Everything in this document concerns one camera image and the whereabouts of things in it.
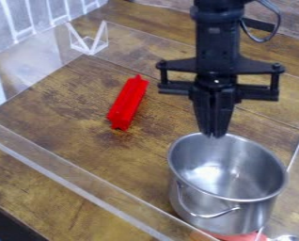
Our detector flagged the clear acrylic front barrier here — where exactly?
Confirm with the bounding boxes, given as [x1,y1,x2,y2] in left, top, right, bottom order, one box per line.
[0,124,219,241]

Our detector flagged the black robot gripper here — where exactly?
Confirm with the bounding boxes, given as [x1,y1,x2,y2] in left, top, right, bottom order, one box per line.
[156,19,286,137]

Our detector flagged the silver metal object corner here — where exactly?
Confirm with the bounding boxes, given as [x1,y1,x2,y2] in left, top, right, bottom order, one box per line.
[267,234,299,241]

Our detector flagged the red plastic block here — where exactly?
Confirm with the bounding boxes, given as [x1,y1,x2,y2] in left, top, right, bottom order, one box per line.
[107,74,150,131]

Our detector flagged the black cable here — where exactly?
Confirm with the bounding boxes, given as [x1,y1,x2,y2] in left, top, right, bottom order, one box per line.
[239,0,283,44]

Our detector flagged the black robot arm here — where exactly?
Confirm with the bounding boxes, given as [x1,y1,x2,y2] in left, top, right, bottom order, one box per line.
[156,0,286,137]

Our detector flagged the silver metal pot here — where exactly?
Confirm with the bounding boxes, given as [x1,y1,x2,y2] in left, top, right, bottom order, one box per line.
[167,133,288,235]

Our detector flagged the red object under pot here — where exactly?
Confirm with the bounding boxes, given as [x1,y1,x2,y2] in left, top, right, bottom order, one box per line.
[190,232,267,241]

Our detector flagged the clear acrylic triangle bracket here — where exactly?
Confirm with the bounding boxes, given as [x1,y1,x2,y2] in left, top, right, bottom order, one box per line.
[66,21,110,56]

